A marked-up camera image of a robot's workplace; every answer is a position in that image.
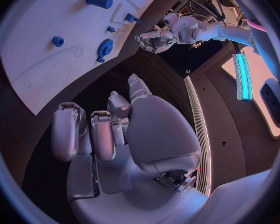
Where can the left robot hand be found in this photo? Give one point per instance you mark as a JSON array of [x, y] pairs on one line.
[[158, 41]]

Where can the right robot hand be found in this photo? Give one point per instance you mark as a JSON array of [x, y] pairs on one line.
[[158, 134]]

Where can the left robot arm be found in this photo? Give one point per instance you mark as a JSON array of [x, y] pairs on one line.
[[200, 30]]

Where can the white task board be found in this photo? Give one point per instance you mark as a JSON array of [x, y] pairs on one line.
[[60, 22]]

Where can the blue plug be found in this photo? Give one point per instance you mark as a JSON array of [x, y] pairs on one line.
[[130, 17]]

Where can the small blue peg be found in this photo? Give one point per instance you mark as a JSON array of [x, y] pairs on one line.
[[110, 29]]

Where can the blue gear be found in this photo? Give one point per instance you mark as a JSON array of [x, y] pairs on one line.
[[105, 48]]

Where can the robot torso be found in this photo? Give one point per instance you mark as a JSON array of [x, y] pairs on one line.
[[224, 115]]

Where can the large blue cylinder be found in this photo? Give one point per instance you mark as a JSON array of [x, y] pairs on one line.
[[98, 1]]

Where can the short blue cylinder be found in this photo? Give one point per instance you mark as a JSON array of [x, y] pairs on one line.
[[58, 41]]

